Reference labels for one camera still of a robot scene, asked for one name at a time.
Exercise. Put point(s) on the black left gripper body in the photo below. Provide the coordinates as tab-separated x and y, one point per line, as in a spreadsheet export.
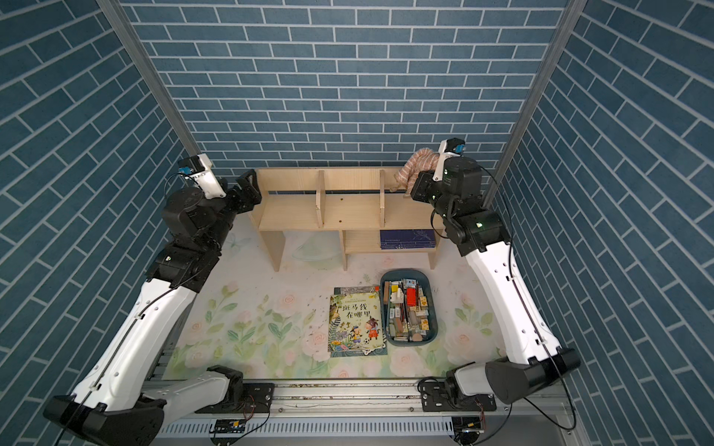
238	203

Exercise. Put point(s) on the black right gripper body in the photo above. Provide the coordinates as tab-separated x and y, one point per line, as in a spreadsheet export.
427	191

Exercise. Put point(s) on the pink striped cloth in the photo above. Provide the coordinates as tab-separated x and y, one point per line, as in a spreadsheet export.
421	161

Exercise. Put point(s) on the light wooden bookshelf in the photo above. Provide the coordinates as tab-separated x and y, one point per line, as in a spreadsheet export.
357	203

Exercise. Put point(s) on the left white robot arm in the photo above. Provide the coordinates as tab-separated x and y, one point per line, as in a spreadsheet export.
109	406

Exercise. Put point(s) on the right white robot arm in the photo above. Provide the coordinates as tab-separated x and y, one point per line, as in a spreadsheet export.
535	358

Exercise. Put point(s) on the top blue book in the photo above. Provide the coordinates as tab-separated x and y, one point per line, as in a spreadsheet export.
407	239

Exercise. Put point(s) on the red block in tray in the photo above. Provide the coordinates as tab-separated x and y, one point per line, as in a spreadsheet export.
411	297

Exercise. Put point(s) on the teal tray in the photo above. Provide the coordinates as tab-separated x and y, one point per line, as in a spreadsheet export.
407	326

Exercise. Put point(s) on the colourful children's picture book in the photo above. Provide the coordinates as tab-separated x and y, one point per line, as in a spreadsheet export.
355	326

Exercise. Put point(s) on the left green circuit board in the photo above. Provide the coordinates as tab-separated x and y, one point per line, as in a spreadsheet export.
228	427

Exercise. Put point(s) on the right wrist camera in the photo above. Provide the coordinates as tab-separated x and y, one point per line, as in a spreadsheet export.
448	148

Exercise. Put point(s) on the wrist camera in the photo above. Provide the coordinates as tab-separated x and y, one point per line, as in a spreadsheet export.
199	169
448	148

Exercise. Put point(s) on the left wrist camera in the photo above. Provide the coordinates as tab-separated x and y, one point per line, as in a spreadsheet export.
199	169

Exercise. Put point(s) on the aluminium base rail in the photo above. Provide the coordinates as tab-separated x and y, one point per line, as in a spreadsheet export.
393	410

